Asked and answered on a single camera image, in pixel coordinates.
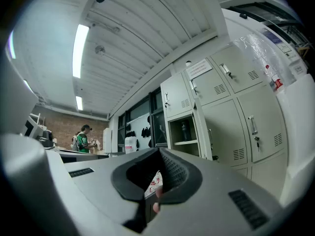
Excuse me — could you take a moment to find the dark bottle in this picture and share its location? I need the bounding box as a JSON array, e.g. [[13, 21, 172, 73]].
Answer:
[[181, 121, 192, 142]]

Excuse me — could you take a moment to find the long ceiling light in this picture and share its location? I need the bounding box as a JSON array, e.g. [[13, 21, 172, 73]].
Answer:
[[8, 29, 17, 60], [72, 24, 90, 79]]

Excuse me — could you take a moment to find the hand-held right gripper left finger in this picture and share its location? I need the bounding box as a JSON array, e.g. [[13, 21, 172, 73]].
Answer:
[[64, 147, 160, 236]]

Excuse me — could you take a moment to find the tall white cabinet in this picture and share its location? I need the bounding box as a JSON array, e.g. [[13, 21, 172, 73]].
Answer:
[[102, 127, 113, 154]]

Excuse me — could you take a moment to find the white machine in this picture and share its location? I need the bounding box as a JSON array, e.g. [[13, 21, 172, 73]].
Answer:
[[23, 116, 46, 140]]

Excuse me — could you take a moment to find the white paper notice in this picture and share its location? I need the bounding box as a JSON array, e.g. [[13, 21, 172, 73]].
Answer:
[[186, 59, 213, 78]]

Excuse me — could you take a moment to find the clear plastic sheet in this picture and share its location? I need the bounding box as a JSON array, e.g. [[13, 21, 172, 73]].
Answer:
[[233, 33, 297, 93]]

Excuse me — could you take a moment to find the white foam block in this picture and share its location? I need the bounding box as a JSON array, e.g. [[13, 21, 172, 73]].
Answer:
[[275, 74, 315, 206]]

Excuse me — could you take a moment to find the grey locker door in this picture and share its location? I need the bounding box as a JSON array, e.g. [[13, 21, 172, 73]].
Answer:
[[192, 101, 214, 161]]

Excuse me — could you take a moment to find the large clear water jug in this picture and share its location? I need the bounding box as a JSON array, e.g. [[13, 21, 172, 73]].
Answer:
[[125, 136, 138, 154]]

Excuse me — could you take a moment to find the black device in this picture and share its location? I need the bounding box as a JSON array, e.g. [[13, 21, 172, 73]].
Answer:
[[36, 129, 55, 148]]

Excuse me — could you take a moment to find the blue poster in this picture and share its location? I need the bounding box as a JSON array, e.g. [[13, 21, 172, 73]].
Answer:
[[262, 28, 284, 45]]

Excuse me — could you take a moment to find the person's right hand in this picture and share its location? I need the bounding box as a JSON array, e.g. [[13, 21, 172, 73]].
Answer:
[[152, 186, 165, 214]]

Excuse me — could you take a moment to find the red-labelled white bottle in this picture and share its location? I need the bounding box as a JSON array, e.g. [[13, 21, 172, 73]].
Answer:
[[270, 74, 284, 91]]

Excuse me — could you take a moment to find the grey metal locker cabinet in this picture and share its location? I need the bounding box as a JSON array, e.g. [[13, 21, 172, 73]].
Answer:
[[159, 42, 291, 199]]

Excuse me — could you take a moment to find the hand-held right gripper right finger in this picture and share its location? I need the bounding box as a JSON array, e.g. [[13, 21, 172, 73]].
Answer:
[[142, 147, 284, 236]]

